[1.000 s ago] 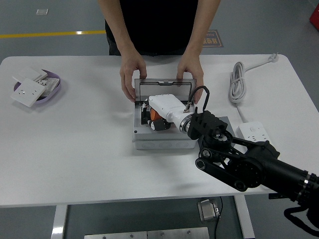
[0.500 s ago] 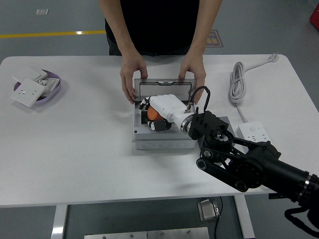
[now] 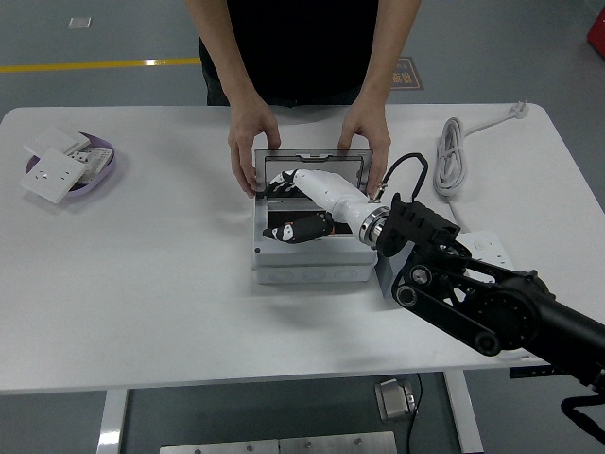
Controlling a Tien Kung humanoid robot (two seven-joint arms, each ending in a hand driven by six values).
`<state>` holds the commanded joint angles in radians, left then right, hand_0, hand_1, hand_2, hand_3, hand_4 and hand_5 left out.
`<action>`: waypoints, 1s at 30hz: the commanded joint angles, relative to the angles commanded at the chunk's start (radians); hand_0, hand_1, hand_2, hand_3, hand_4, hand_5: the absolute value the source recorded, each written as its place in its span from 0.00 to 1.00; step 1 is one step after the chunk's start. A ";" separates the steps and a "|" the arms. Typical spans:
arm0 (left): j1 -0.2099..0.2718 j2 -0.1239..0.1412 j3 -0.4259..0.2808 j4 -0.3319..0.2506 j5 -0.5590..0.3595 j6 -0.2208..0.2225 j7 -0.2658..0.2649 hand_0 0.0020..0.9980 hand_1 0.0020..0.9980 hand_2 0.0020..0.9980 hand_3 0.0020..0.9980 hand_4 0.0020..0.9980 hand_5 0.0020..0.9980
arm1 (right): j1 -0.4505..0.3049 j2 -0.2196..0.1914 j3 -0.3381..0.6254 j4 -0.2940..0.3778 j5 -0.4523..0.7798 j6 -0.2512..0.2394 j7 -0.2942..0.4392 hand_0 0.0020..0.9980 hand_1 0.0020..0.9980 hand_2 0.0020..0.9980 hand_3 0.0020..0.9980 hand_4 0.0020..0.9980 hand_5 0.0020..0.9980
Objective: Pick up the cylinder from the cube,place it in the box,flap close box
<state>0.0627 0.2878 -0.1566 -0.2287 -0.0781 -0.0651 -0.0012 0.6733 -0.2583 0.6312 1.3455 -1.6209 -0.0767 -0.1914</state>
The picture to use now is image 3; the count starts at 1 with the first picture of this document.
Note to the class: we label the person's left hand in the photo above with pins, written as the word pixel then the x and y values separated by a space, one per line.
pixel 368 137

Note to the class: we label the person's right hand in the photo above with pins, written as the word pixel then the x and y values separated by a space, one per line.
pixel 250 137

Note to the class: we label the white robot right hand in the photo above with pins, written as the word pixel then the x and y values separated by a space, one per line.
pixel 326 186

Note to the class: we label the grey box with clear lid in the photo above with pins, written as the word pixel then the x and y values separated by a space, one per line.
pixel 307 262

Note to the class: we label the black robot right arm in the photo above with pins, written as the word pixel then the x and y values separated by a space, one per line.
pixel 501 302

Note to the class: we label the person's left forearm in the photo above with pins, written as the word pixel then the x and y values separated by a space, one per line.
pixel 385 57

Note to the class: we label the person's right forearm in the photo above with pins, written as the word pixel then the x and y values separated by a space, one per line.
pixel 227 52

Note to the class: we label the grey cube with round hole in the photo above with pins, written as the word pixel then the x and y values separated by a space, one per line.
pixel 385 280

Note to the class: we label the silver foot pedal box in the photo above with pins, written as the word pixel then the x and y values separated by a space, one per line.
pixel 394 399

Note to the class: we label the brown floor sign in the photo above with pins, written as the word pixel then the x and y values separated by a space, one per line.
pixel 409 75

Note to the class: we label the person's torso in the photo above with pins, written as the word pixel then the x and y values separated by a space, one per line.
pixel 302 47

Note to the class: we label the purple tray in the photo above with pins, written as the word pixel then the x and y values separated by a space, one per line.
pixel 105 142

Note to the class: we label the white multi-hole socket panel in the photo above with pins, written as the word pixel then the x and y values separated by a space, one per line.
pixel 97 161

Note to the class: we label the white power strip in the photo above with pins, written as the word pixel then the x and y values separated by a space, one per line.
pixel 487 248

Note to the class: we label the yellow floor tape line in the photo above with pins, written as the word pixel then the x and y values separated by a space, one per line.
pixel 94 64

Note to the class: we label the grey floor outlet plate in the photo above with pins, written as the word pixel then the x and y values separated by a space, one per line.
pixel 79 22

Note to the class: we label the red bin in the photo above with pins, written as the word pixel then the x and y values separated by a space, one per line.
pixel 598 28

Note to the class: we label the white table leg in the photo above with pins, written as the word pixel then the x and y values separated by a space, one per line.
pixel 112 421
pixel 465 416

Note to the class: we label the black table control panel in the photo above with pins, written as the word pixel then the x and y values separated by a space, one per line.
pixel 531 371

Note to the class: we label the white blank switch panel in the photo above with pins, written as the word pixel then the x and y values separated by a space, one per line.
pixel 57 137

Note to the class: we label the white five-hole wall socket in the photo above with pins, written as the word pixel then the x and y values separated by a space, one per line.
pixel 49 177

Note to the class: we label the steel base plate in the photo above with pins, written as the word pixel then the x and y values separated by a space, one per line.
pixel 219 447
pixel 338 443

